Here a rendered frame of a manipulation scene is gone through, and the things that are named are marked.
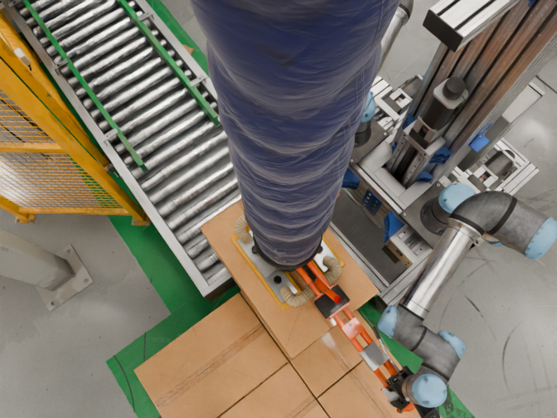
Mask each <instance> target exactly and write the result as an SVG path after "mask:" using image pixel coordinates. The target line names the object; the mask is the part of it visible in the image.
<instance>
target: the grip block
mask: <svg viewBox="0 0 557 418"><path fill-rule="evenodd" d="M328 288H329V289H331V290H332V291H333V292H334V293H336V294H337V295H338V296H340V297H341V302H340V303H338V304H337V303H335V302H334V301H333V300H332V299H331V298H330V297H329V296H327V295H326V294H325V293H324V292H321V293H320V294H319V295H318V296H317V297H315V299H314V304H315V305H316V307H317V308H318V310H319V311H320V312H321V314H322V315H323V317H324V318H325V319H327V318H328V319H329V320H330V319H331V318H332V317H334V316H335V315H336V314H338V313H339V312H341V311H342V310H343V309H344V308H345V307H346V306H348V305H349V304H350V302H349V301H350V299H349V298H348V297H347V295H346V294H345V292H344V291H343V290H342V289H341V287H340V286H339V284H337V285H336V284H335V283H334V284H332V285H331V286H330V287H328Z"/></svg>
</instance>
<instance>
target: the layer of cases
mask: <svg viewBox="0 0 557 418"><path fill-rule="evenodd" d="M240 293H241V294H242V295H243V297H244V298H243V297H242V295H241V294H240ZM246 302H247V303H246ZM353 315H354V316H355V317H356V318H357V319H358V320H359V321H360V323H361V324H362V326H363V327H364V328H365V330H366V332H367V333H368V334H369V336H370V337H371V338H372V340H373V341H374V342H376V344H377V345H378V346H379V348H380V349H381V351H382V352H384V351H383V349H382V346H381V345H380V342H379V340H377V338H376V336H375V334H374V332H373V330H372V329H371V327H370V326H369V325H368V323H367V322H366V321H365V320H364V319H363V318H362V316H361V315H360V314H359V312H358V311H357V310H356V311H355V312H353ZM267 331H268V332H267ZM288 361H289V362H288ZM286 362H288V363H286ZM285 363H286V364H285ZM290 363H291V364H290ZM284 364H285V365H284ZM283 365H284V366H283ZM282 366H283V367H282ZM279 368H280V369H279ZM294 369H295V370H294ZM134 372H135V374H136V375H137V377H138V379H139V381H140V382H141V383H142V385H143V387H144V389H145V390H146V392H147V394H148V395H149V397H150V398H151V400H152V402H153V404H154V405H155V406H156V408H157V410H158V412H159V414H160V415H161V417H162V418H217V417H218V416H220V415H221V414H222V413H224V412H225V413H224V414H222V415H221V416H220V417H218V418H421V416H420V415H419V413H418V412H417V410H416V408H414V409H413V410H412V411H404V412H403V413H402V414H400V413H399V412H397V411H396V410H397V408H396V407H393V406H392V405H390V404H389V403H388V401H387V400H388V399H387V397H386V395H385V393H384V392H383V391H381V388H382V387H383V384H382V383H381V382H380V380H379V379H378V377H377V376H376V375H375V373H374V372H373V371H371V370H370V368H368V366H367V365H366V364H365V362H364V361H363V360H362V359H361V357H360V355H359V354H358V351H357V350H356V349H355V347H354V346H353V345H352V343H351V342H350V341H349V340H348V339H347V337H346V336H345V334H344V333H343V332H342V331H341V330H340V327H339V326H338V325H337V326H336V327H334V328H333V329H331V330H330V331H329V332H327V333H326V334H325V335H323V336H322V337H321V338H319V339H318V340H317V341H316V342H315V343H313V344H312V345H311V346H310V347H308V348H307V349H305V350H304V351H303V352H301V353H300V354H299V355H297V356H296V357H295V358H294V359H293V360H290V359H289V358H288V356H287V354H286V353H285V352H284V350H283V349H282V348H281V346H280V345H279V343H278V342H277V340H276V339H275V337H274V336H273V334H272V333H271V332H270V331H269V329H268V328H267V326H266V325H265V323H264V321H263V320H262V319H261V317H260V316H259V315H258V313H257V312H256V311H255V309H254V307H253V306H252V304H251V303H250V302H249V300H248V299H247V298H246V296H245V295H244V293H243V292H242V290H241V291H240V292H239V293H237V294H236V295H234V296H233V297H232V298H230V299H229V300H227V301H226V302H225V303H223V304H222V305H221V306H220V307H218V308H217V309H215V310H214V311H213V312H211V313H210V314H208V315H207V316H206V317H204V318H203V319H202V320H201V321H199V322H198V323H196V324H195V325H194V326H192V327H191V328H189V329H188V330H187V331H185V332H184V333H183V334H182V335H181V336H179V337H178V338H176V339H175V340H173V341H172V342H171V343H169V344H168V345H167V346H166V347H164V348H163V349H162V350H160V351H159V352H157V353H156V354H154V355H153V356H152V357H150V358H149V359H148V360H147V361H146V362H144V363H143V364H141V365H140V366H138V367H137V368H135V369H134ZM273 373H274V374H273ZM272 374H273V375H272ZM270 375H272V376H270ZM269 376H270V377H269ZM268 377H269V378H268ZM266 378H268V379H266ZM265 379H266V380H265ZM264 380H265V381H264ZM261 382H262V383H261ZM260 383H261V384H260ZM259 384H260V385H259ZM258 385H259V386H258ZM255 387H256V388H255ZM254 388H255V389H254ZM253 389H254V390H253ZM252 390H253V391H252ZM248 393H249V394H248ZM246 394H248V395H246ZM245 395H246V396H245ZM244 396H245V397H244ZM242 397H244V398H242ZM241 398H242V399H241ZM315 398H316V399H315ZM240 399H241V400H240ZM237 401H238V402H237ZM236 402H237V403H236ZM235 403H236V404H235ZM234 404H235V405H234ZM319 404H320V405H319ZM230 407H231V408H230ZM229 408H230V409H229ZM228 409H229V410H228ZM226 410H228V411H226Z"/></svg>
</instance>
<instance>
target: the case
mask: <svg viewBox="0 0 557 418"><path fill-rule="evenodd" d="M242 215H244V206H243V202H242V200H241V199H240V200H239V201H238V202H236V203H235V204H234V205H232V206H231V207H229V208H227V209H226V210H224V211H223V212H222V213H220V214H219V215H217V216H215V217H214V218H212V219H211V220H209V221H208V222H207V223H205V224H204V225H203V226H201V227H200V229H201V231H202V232H203V234H204V236H205V237H206V239H207V240H208V242H209V243H210V245H211V247H212V249H213V250H214V252H215V253H216V254H217V256H218V257H219V259H220V260H221V262H222V263H223V265H224V266H225V268H226V269H227V270H228V271H229V273H230V275H231V276H232V277H233V279H234V280H235V282H236V283H237V285H238V286H239V287H240V289H241V290H242V292H243V293H244V295H245V296H246V298H247V299H248V300H249V302H250V303H251V304H252V306H253V307H254V309H255V311H256V312H257V313H258V315H259V316H260V317H261V319H262V320H263V321H264V323H265V325H266V326H267V328H268V329H269V331H270V332H271V333H272V334H273V336H274V337H275V339H276V340H277V342H278V344H279V345H280V346H281V348H282V349H283V350H284V352H285V353H286V354H287V356H288V358H289V359H290V360H293V359H294V358H295V357H296V356H297V355H299V354H300V353H301V352H303V351H304V350H305V349H307V348H308V347H310V346H311V345H312V344H313V343H315V342H316V341H317V340H318V339H319V338H321V337H322V336H323V335H325V334H326V333H327V332H329V331H330V330H331V329H333V328H334V327H336V326H337V323H336V322H335V320H334V319H333V318H331V319H330V320H329V319H328V318H327V319H325V318H324V317H323V315H322V314H321V312H320V311H319V310H318V308H317V307H316V305H315V304H314V299H315V297H317V296H316V295H314V296H313V297H312V298H311V299H310V300H308V301H307V302H306V303H305V304H303V305H300V307H298V306H297V307H296V308H295V307H293V306H290V307H289V308H288V309H286V310H285V311H282V310H281V308H280V307H279V306H278V305H277V303H276V302H275V301H274V299H273V297H272V296H271V295H270V293H269V292H268V290H267V289H266V288H265V287H264V285H263V284H262V282H261V281H260V280H259V278H258V276H257V275H256V274H255V272H254V271H253V270H252V269H251V267H250V266H249V264H248V263H247V261H246V260H245V258H244V257H243V256H242V254H241V253H240V252H239V250H238V249H237V248H236V246H235V244H234V243H233V242H232V240H231V239H230V238H231V237H232V236H233V235H234V234H236V231H235V223H236V221H238V218H240V217H241V216H242ZM322 235H323V236H324V237H325V238H326V240H327V241H328V243H329V244H330V245H331V246H332V248H333V249H334V250H335V252H336V253H337V254H338V255H339V256H340V257H341V259H342V260H343V261H344V263H345V266H344V267H342V268H341V270H342V272H341V276H339V278H338V279H337V280H335V282H332V284H334V283H335V284H336V285H337V284H339V286H340V287H341V289H342V290H343V291H344V292H345V294H346V295H347V297H348V298H349V299H350V301H349V302H350V304H349V305H348V306H347V307H348V308H349V309H350V311H351V312H352V313H353V312H355V311H356V310H357V309H359V308H360V307H361V306H362V305H363V304H365V303H366V302H367V301H369V300H370V299H371V298H373V297H374V296H375V295H377V294H378V293H379V292H380V291H379V290H378V289H377V288H376V287H375V286H374V284H373V283H372V282H371V280H370V279H369V278H368V277H367V275H366V274H365V273H364V271H363V270H362V269H361V267H360V266H359V265H358V264H357V263H356V262H355V261H354V259H353V258H352V257H351V255H350V254H349V253H348V252H347V250H346V249H345V248H344V246H343V245H342V244H341V242H340V241H339V240H338V239H337V238H336V237H335V236H334V234H333V233H332V232H331V230H330V229H329V228H327V230H326V231H325V232H324V233H323V234H322ZM288 272H289V274H290V275H291V277H292V278H293V280H294V281H295V282H296V284H297V285H298V287H299V288H300V289H301V290H302V291H303V290H304V289H306V286H307V285H306V282H305V280H304V279H303V277H302V276H301V275H300V274H299V273H298V271H297V270H294V271H288ZM332 284H331V285H332Z"/></svg>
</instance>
